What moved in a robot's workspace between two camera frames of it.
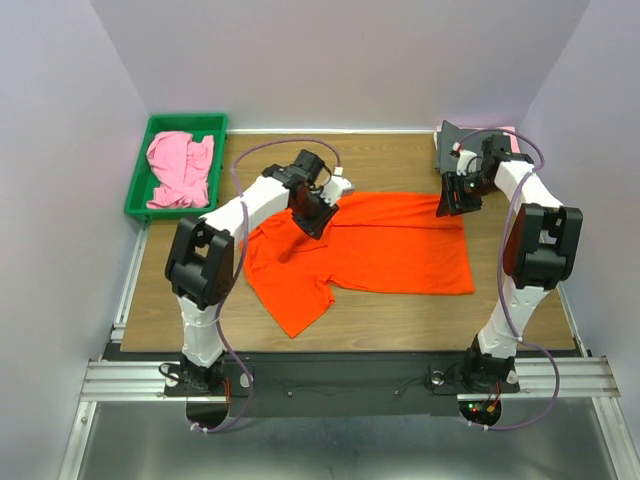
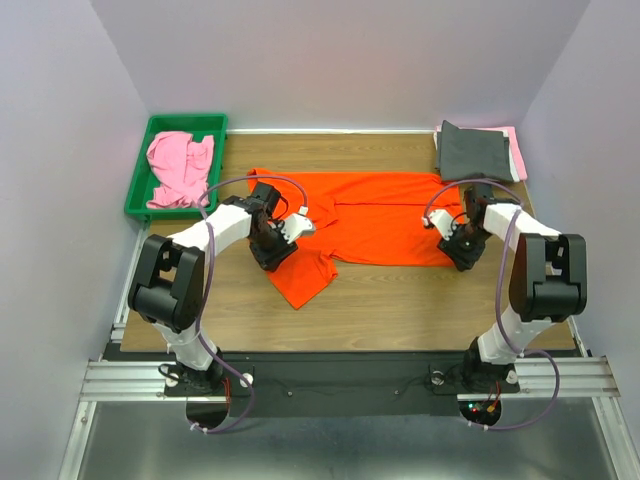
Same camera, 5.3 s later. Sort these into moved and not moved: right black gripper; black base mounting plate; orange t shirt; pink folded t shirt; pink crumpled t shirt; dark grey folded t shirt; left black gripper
Moved: left black gripper; right black gripper; orange t shirt
Not moved: pink folded t shirt; pink crumpled t shirt; dark grey folded t shirt; black base mounting plate
